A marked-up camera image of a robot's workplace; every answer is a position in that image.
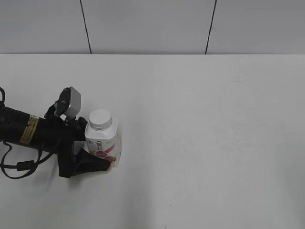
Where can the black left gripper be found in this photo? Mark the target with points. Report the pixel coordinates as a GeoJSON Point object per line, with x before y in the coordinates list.
{"type": "Point", "coordinates": [57, 138]}

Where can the white yili yogurt bottle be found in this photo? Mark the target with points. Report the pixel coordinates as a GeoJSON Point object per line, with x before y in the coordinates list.
{"type": "Point", "coordinates": [106, 144]}

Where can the white bottle cap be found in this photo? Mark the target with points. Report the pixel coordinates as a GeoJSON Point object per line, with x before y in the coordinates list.
{"type": "Point", "coordinates": [100, 119]}

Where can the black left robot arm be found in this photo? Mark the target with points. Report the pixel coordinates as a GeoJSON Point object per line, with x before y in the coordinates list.
{"type": "Point", "coordinates": [20, 128]}

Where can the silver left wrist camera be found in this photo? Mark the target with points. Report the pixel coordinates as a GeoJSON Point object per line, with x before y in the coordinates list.
{"type": "Point", "coordinates": [69, 103]}

